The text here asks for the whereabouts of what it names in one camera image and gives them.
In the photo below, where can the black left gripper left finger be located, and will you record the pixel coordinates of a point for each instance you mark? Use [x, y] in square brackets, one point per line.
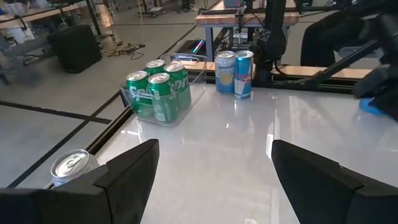
[93, 205]

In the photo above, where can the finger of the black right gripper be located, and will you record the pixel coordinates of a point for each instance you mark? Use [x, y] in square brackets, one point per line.
[382, 82]
[390, 105]

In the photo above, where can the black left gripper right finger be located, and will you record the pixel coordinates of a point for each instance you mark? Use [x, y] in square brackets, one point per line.
[326, 199]

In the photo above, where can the white blue Spindrift can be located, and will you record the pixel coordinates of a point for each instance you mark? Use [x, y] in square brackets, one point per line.
[224, 74]
[71, 165]

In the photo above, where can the green Sprite can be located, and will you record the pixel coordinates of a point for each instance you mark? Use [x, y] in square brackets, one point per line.
[155, 66]
[161, 99]
[180, 84]
[136, 90]

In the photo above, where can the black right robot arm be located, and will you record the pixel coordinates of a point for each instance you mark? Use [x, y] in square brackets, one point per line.
[275, 40]

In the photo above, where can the wooden workbench grey legs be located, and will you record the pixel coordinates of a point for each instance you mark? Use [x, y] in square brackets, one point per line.
[31, 14]
[248, 19]

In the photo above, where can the clear plastic bin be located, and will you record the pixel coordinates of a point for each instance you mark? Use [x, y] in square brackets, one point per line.
[196, 93]

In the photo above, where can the black computer tower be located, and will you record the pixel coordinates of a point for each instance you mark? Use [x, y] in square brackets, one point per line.
[74, 49]

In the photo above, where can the small wheeled dolly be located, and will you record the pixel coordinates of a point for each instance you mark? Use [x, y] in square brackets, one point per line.
[152, 12]

